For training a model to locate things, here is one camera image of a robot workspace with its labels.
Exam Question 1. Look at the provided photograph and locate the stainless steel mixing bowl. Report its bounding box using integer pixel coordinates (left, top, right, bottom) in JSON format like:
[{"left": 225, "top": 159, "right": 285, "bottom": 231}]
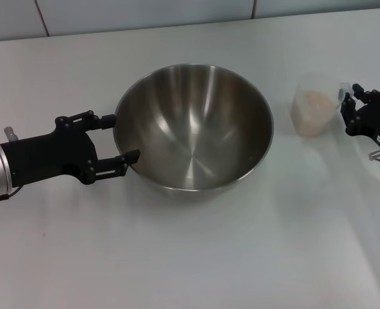
[{"left": 113, "top": 63, "right": 274, "bottom": 205}]

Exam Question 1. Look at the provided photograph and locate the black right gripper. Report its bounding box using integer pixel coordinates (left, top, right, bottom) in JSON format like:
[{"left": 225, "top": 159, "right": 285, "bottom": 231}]
[{"left": 339, "top": 82, "right": 380, "bottom": 153}]

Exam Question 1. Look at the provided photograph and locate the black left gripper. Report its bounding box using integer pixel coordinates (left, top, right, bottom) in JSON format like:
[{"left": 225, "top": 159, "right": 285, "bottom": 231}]
[{"left": 0, "top": 109, "right": 142, "bottom": 188}]

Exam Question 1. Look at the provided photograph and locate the white uncooked rice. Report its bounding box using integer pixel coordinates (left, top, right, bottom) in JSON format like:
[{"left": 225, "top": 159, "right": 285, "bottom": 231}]
[{"left": 292, "top": 89, "right": 336, "bottom": 138}]

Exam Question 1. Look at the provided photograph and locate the clear plastic measuring cup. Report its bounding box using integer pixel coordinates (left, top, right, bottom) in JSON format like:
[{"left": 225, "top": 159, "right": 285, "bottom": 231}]
[{"left": 290, "top": 75, "right": 352, "bottom": 139}]

